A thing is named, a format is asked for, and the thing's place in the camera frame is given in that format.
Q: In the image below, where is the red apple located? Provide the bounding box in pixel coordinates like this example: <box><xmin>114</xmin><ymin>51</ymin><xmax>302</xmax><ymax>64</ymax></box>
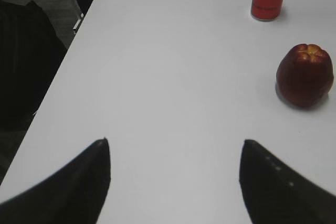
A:
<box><xmin>276</xmin><ymin>44</ymin><xmax>334</xmax><ymax>108</ymax></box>

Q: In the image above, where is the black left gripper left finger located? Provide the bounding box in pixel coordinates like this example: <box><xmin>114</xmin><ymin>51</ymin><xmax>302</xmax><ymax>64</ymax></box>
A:
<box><xmin>1</xmin><ymin>138</ymin><xmax>111</xmax><ymax>223</ymax></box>

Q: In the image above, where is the black cloth object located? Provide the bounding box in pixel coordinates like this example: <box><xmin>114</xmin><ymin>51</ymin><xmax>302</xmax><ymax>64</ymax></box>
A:
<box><xmin>1</xmin><ymin>1</ymin><xmax>67</xmax><ymax>131</ymax></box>

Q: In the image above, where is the grey table leg frame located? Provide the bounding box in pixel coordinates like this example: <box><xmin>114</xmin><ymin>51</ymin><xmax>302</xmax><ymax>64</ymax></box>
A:
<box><xmin>57</xmin><ymin>0</ymin><xmax>85</xmax><ymax>35</ymax></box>

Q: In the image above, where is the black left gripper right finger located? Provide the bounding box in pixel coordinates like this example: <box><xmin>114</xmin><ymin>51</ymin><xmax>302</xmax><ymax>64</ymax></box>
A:
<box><xmin>239</xmin><ymin>140</ymin><xmax>335</xmax><ymax>223</ymax></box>

